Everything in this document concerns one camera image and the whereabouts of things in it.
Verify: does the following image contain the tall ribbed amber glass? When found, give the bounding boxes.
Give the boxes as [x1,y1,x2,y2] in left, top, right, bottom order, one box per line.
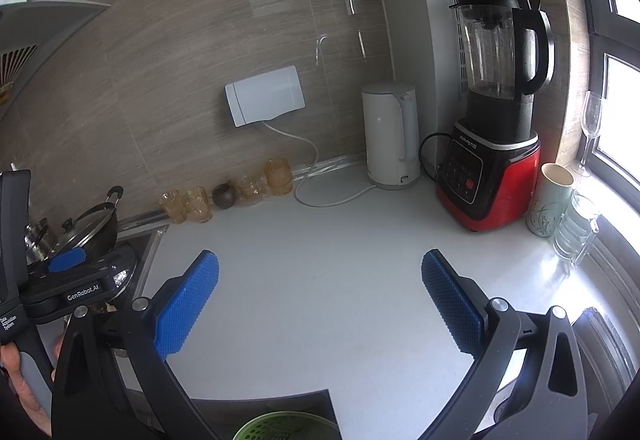
[264,159,294,195]

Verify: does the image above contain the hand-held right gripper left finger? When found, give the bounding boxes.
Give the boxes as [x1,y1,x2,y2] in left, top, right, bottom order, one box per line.
[50,250,221,440]

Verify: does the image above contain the black wok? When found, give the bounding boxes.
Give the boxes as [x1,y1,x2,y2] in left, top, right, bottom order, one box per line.
[47,186,125,261]

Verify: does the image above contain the green plastic basket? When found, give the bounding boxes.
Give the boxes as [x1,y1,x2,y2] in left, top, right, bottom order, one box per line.
[232,412,343,440]

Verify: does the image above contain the steel pot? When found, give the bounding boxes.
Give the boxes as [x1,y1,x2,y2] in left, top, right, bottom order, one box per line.
[25,219,51,265]

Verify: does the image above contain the window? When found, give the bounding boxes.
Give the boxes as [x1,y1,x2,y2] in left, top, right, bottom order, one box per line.
[565,0,640,201]

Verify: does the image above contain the white power cable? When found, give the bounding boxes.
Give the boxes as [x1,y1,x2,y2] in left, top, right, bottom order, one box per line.
[262,120,376,208]

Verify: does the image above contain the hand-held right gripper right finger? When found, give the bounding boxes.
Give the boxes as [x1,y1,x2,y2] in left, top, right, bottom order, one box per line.
[421,249,588,440]

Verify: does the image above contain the amber drinking glass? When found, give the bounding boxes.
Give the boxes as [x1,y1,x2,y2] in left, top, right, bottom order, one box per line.
[160,190,188,224]
[186,186,213,223]

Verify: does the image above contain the stack of clear glass containers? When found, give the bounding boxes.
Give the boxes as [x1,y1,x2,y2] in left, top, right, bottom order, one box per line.
[552,192,601,265]

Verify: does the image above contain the white electric kettle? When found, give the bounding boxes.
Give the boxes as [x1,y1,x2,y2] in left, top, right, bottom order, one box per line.
[361,81,421,191]

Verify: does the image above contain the person's left hand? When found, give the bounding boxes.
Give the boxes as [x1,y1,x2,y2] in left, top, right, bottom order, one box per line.
[0,344,53,437]

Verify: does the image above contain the black and red blender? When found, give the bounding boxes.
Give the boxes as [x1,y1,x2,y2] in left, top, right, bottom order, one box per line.
[435,0,556,233]

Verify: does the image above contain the white wall box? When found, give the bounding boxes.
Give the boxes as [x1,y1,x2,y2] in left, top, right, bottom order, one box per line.
[225,66,306,128]

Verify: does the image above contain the steel sink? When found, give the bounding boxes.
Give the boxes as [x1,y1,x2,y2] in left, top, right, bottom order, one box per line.
[570,305,636,421]

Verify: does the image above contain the glass wok lid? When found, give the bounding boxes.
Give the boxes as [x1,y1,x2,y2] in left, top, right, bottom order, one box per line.
[50,204,113,253]

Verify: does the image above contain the black power cable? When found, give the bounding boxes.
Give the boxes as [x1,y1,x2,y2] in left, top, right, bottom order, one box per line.
[418,132,451,183]

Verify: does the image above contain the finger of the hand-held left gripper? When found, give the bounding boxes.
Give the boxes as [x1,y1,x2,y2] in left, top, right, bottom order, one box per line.
[46,246,88,275]

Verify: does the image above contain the clear glass teapot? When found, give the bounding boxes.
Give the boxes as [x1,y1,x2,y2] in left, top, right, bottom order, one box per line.
[236,172,271,207]

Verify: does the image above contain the range hood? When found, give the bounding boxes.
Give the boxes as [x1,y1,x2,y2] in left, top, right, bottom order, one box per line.
[0,0,111,100]

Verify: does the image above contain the foil burner cover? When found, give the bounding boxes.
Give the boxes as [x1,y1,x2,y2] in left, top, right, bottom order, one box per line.
[110,265,138,291]

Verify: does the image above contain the clear wine glass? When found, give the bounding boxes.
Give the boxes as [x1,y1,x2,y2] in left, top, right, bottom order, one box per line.
[575,91,603,178]

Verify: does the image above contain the steel gas stove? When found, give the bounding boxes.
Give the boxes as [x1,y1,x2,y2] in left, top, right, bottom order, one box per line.
[115,225,171,301]

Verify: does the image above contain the small brown ceramic pot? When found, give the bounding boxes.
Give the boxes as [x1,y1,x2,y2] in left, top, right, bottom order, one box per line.
[211,183,237,209]

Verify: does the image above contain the pale green ceramic cup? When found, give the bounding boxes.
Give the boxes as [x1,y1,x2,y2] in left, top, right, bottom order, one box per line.
[527,163,575,238]

